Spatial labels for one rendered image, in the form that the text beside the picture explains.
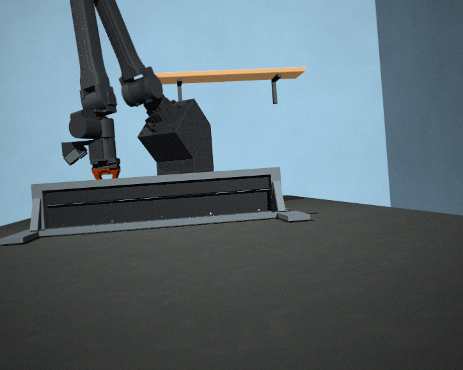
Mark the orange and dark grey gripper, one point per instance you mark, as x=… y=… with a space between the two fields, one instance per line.
x=109 y=150

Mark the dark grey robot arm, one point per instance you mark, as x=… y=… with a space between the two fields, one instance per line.
x=147 y=90

